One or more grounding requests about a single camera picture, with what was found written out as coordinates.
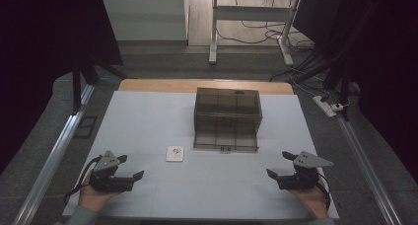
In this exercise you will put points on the person's right hand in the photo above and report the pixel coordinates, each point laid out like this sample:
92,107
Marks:
315,200

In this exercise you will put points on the white metal desk frame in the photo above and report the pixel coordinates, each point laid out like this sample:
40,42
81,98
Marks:
249,13

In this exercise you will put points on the aluminium rail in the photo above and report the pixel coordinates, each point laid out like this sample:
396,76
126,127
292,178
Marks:
52,162
368,165

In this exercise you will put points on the white power strip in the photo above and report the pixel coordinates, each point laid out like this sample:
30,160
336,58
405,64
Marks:
324,106

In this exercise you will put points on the person's left hand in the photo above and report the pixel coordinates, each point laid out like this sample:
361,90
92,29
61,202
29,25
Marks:
93,198

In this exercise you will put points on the white cabinet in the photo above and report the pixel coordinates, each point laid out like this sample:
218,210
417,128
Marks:
144,16

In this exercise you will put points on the dark floor frame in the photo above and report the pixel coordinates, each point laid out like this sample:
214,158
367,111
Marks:
85,127

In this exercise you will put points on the black curtain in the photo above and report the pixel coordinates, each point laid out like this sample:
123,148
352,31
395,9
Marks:
36,54
387,60

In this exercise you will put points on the white table mat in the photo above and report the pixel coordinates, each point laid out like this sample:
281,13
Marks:
148,126

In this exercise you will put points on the small white printed card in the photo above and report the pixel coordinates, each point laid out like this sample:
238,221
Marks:
174,153

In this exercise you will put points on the transparent brown plastic storage box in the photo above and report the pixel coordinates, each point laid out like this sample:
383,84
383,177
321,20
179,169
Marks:
226,113

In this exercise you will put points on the black metal stand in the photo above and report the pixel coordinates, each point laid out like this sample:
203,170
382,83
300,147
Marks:
343,87
77,87

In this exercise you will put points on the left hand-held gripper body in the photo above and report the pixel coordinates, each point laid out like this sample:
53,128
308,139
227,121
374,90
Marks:
108,182

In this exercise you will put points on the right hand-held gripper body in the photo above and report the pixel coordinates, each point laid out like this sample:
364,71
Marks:
300,181

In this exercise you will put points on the wooden table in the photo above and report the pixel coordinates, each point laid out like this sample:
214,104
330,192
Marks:
157,86

